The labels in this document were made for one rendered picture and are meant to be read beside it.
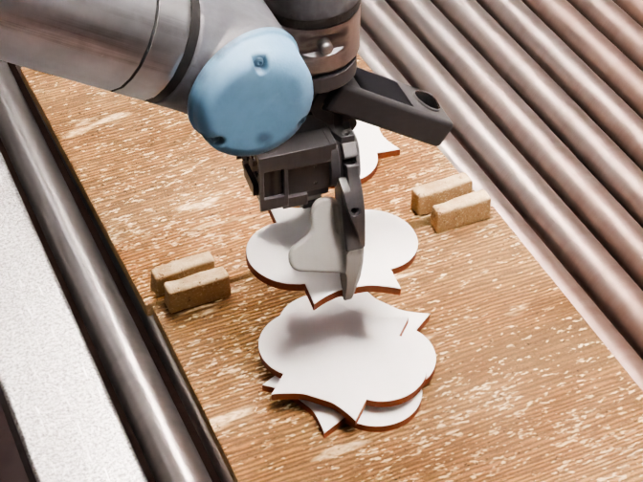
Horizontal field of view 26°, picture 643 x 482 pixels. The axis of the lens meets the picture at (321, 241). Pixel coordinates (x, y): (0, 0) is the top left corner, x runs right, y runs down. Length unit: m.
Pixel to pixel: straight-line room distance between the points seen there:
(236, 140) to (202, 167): 0.60
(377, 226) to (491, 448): 0.21
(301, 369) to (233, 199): 0.26
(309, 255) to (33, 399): 0.29
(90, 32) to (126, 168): 0.66
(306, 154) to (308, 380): 0.21
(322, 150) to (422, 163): 0.38
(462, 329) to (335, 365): 0.13
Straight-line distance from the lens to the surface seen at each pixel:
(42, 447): 1.20
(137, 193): 1.39
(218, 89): 0.79
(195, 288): 1.25
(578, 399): 1.20
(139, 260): 1.31
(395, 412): 1.16
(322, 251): 1.09
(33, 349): 1.28
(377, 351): 1.19
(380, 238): 1.17
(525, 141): 1.50
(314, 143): 1.05
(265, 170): 1.04
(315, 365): 1.17
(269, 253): 1.15
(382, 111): 1.06
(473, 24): 1.66
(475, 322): 1.25
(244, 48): 0.80
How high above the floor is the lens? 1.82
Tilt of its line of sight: 42 degrees down
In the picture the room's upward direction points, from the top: straight up
